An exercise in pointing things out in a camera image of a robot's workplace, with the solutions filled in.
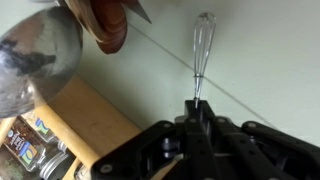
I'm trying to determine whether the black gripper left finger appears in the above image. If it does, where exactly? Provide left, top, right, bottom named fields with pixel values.
left=90, top=98, right=214, bottom=180

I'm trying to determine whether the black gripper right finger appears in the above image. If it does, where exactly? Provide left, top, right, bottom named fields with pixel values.
left=199, top=98, right=320, bottom=180

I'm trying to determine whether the small metal wire whisk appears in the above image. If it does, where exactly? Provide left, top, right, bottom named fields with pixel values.
left=192, top=12, right=218, bottom=109

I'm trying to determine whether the glass spice jar silver lid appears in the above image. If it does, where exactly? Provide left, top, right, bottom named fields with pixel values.
left=3, top=116, right=69, bottom=174
left=20, top=109, right=59, bottom=143

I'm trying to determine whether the reddish brown wooden spoon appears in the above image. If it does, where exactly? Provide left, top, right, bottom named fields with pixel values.
left=64, top=0, right=129, bottom=55

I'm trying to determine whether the metal ladle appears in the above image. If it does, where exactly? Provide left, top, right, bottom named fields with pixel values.
left=0, top=5, right=84, bottom=120

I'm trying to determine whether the wooden wall spice rack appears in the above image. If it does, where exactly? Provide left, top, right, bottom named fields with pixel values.
left=0, top=74, right=145, bottom=180

